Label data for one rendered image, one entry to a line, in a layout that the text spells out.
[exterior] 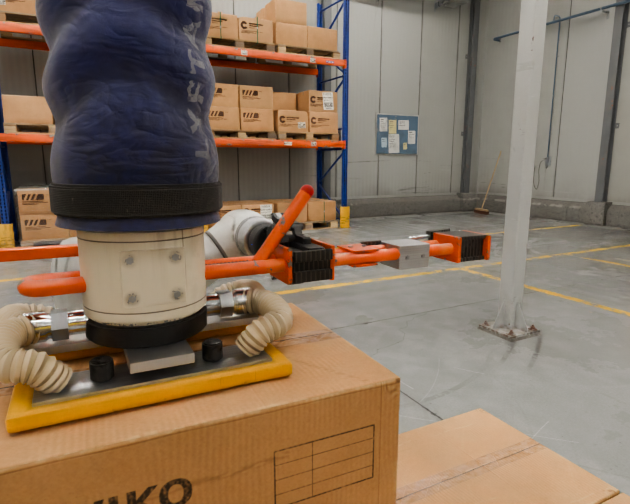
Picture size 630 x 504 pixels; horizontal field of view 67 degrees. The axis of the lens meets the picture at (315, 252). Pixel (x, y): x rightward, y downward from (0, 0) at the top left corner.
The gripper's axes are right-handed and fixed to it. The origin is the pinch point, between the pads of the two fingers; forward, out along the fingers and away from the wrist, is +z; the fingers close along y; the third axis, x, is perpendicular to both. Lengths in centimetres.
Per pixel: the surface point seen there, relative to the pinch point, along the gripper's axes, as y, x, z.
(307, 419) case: 16.0, 10.5, 21.2
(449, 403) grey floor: 108, -132, -100
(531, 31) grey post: -99, -242, -161
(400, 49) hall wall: -253, -643, -843
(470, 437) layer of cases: 53, -51, -9
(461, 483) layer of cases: 53, -36, 3
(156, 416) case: 13.2, 28.3, 16.9
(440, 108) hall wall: -134, -766, -843
